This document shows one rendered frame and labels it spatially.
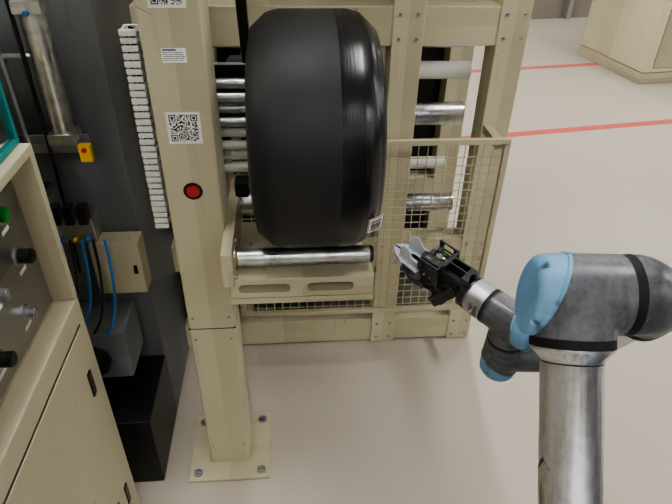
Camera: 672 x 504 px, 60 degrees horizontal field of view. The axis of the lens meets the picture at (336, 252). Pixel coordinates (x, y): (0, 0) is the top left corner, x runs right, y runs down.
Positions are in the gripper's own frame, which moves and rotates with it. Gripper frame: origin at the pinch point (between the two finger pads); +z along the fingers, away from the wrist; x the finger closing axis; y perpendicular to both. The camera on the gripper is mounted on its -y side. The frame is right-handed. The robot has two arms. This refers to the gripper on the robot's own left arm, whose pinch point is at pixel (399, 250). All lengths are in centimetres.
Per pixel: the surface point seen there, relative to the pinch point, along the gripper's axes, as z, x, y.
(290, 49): 28.0, 1.3, 39.6
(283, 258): 24.1, 15.9, -8.1
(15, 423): 16, 80, 7
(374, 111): 10.6, -4.5, 29.6
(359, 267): 13.0, 1.3, -15.0
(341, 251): 16.1, 4.0, -9.1
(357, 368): 38, -13, -110
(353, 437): 14, 10, -102
